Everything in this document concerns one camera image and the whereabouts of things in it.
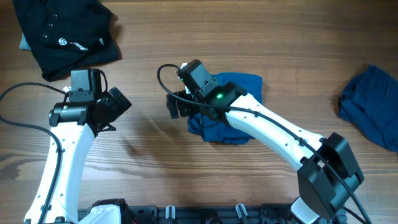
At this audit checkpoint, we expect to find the dark navy crumpled garment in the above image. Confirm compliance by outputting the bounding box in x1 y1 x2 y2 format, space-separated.
338 65 397 152

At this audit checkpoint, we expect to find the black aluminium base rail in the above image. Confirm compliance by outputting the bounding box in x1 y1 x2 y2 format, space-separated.
77 198 348 224

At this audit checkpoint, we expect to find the left black camera cable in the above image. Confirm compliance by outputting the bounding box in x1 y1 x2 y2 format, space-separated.
0 82 68 224

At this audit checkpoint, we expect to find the black camera cable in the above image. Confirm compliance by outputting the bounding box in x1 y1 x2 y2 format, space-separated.
156 63 373 224
0 82 68 224

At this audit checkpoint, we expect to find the right black camera cable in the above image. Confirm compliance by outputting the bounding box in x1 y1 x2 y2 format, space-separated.
156 63 373 224

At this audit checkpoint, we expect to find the grey folded cloth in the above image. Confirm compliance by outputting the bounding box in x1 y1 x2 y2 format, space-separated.
19 34 31 51

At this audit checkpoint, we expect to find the blue polo shirt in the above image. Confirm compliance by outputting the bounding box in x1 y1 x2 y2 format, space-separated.
186 72 264 146

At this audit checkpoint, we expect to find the black folded polo shirt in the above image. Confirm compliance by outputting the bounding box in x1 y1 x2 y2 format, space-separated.
13 0 120 82

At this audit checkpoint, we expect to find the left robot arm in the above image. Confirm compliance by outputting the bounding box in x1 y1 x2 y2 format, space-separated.
24 68 131 223

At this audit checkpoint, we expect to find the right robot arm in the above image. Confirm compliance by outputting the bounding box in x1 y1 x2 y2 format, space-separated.
167 59 370 223

